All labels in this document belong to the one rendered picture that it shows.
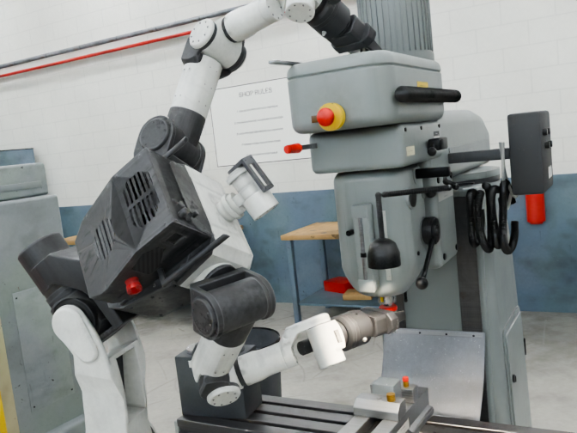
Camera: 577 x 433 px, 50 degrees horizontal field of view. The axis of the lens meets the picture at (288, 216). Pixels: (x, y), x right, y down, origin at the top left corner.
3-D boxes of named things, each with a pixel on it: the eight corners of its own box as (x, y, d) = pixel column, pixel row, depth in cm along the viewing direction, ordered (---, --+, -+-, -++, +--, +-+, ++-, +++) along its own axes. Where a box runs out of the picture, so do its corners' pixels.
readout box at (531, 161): (549, 193, 157) (544, 110, 155) (512, 196, 162) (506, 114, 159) (557, 185, 174) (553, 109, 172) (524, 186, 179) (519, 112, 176)
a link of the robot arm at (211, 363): (188, 411, 140) (213, 356, 126) (178, 360, 149) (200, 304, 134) (236, 405, 145) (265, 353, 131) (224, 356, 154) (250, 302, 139)
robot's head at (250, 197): (242, 228, 134) (273, 204, 131) (215, 191, 134) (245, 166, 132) (252, 224, 140) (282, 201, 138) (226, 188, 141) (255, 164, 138)
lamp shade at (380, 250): (370, 271, 134) (367, 242, 133) (367, 264, 141) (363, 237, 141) (403, 267, 134) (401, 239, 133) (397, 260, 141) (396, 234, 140)
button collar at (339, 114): (343, 129, 134) (340, 100, 133) (318, 132, 137) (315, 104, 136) (347, 129, 136) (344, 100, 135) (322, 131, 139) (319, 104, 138)
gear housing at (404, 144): (405, 167, 140) (402, 123, 139) (310, 175, 152) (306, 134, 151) (445, 156, 169) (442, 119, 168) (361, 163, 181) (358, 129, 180)
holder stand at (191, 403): (246, 419, 182) (238, 354, 180) (181, 415, 191) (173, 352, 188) (263, 402, 194) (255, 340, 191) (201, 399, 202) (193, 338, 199)
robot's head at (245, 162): (240, 211, 135) (262, 192, 130) (217, 179, 135) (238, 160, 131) (256, 202, 140) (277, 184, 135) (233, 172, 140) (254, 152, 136)
